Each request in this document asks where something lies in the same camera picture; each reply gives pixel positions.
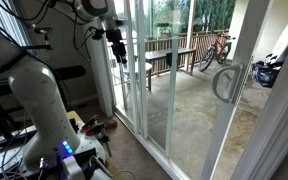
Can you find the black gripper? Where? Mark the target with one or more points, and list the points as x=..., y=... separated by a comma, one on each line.
x=115, y=36

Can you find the white framed sliding glass door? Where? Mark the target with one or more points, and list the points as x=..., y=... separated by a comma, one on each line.
x=249, y=40

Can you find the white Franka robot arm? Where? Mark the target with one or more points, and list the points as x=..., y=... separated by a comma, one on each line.
x=40, y=100

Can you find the fixed glass door panel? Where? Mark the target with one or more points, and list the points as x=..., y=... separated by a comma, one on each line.
x=132, y=83

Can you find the black screen door latch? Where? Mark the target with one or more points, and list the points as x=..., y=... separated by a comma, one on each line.
x=169, y=59

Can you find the white glass door panel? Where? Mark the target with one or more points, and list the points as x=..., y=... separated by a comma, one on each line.
x=277, y=126

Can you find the round white table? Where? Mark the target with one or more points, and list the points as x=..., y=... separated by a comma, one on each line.
x=147, y=66

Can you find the brown wooden block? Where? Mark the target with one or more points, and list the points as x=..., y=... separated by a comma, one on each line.
x=110, y=123

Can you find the red black clamp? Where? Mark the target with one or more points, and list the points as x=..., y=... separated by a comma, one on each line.
x=99, y=131
x=90, y=120

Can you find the wooden balcony railing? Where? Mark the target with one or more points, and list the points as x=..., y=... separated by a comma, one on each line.
x=200, y=41

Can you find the white perforated mounting plate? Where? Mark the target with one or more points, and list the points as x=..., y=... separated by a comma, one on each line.
x=90, y=146

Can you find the red bicycle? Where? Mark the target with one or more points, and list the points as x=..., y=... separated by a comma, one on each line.
x=217, y=45

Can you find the window blinds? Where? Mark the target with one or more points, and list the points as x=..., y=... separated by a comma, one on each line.
x=14, y=26

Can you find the grey white mounted device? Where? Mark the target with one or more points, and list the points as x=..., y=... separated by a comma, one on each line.
x=72, y=166

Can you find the black bag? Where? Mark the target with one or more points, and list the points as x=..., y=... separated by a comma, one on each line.
x=265, y=75

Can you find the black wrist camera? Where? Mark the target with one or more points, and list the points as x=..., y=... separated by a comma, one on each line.
x=97, y=33

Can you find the white screen door frame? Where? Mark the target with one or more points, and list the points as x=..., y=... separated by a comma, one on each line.
x=173, y=73

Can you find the white balcony post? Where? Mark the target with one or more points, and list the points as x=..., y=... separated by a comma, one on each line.
x=190, y=16

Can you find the black camera on stand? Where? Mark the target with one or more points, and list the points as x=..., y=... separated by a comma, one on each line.
x=44, y=30

